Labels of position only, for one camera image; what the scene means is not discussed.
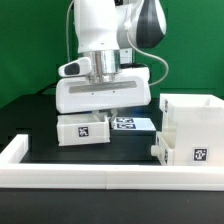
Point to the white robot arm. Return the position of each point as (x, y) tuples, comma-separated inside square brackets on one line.
[(96, 80)]

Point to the white drawer cabinet box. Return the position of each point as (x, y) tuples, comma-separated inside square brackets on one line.
[(197, 122)]

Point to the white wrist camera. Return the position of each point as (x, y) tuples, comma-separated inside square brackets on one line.
[(79, 67)]

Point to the white drawer tray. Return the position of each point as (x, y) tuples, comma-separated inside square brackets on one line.
[(81, 129), (163, 148)]

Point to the white marker tag sheet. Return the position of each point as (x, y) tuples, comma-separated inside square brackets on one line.
[(130, 123)]

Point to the white U-shaped border frame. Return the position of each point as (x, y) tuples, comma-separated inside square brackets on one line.
[(14, 173)]

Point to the white front drawer tray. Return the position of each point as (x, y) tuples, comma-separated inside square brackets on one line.
[(163, 148)]

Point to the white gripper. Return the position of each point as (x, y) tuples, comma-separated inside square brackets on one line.
[(130, 88)]

